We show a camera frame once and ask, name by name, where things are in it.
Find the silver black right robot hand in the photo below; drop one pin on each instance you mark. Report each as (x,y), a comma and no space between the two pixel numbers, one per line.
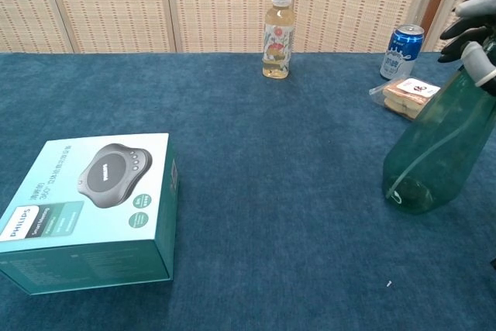
(476,36)

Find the green spray bottle black trigger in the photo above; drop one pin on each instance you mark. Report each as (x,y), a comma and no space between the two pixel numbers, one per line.
(438,145)

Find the yellow tea bottle white cap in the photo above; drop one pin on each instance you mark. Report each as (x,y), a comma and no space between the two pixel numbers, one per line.
(278,36)

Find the blue white drink can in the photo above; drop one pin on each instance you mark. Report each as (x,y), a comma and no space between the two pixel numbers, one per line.
(403,54)

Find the bread in clear plastic bag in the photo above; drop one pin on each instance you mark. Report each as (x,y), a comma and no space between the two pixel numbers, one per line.
(403,96)

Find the blue table cloth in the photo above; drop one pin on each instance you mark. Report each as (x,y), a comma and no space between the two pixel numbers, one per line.
(271,191)

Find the woven bamboo folding screen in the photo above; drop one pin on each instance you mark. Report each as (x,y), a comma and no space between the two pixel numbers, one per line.
(116,5)

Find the teal Philips speaker box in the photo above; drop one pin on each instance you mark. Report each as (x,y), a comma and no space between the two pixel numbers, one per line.
(89,207)

